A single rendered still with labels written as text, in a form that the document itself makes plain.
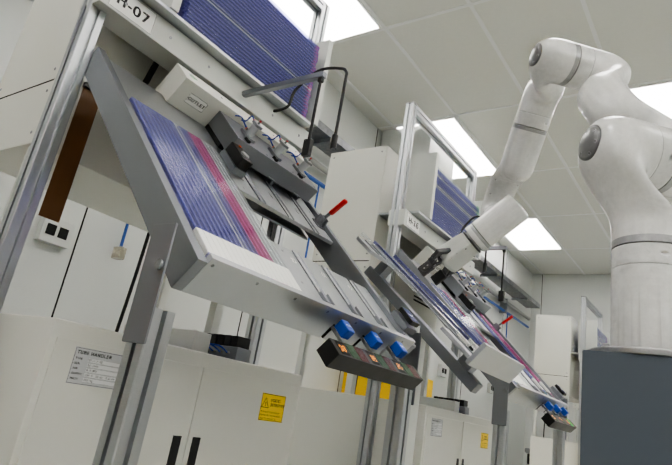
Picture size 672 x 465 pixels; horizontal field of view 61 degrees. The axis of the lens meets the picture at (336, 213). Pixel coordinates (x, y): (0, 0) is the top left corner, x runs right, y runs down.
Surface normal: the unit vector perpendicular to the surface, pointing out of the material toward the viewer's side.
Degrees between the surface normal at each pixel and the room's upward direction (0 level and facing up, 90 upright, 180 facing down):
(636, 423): 90
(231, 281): 135
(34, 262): 90
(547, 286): 90
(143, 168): 90
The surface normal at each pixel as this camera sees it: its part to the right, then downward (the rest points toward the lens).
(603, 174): -0.85, 0.38
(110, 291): 0.82, -0.06
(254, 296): 0.47, 0.62
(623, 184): -0.75, 0.30
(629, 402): -0.51, -0.36
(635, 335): -0.74, -0.33
